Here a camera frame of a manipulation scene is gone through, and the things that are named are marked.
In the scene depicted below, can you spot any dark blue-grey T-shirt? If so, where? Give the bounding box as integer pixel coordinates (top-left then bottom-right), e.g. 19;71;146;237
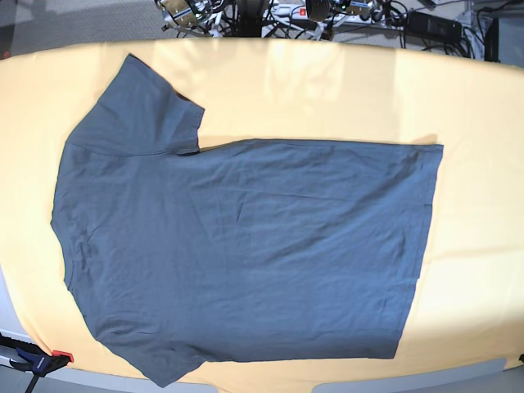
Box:
51;56;443;386

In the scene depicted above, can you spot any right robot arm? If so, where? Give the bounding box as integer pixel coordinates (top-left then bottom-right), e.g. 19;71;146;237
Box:
154;0;215;38

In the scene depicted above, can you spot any white power strip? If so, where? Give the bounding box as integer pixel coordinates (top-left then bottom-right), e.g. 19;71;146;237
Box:
271;1;382;23

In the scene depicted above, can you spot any black power adapter brick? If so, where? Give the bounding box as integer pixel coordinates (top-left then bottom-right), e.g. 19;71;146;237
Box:
405;11;463;43

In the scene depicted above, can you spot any blue and red bar clamp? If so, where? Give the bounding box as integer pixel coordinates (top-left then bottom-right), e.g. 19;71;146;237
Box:
1;335;74;393

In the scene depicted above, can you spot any black cable bundle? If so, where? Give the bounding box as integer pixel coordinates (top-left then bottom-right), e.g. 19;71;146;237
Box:
212;0;328;41

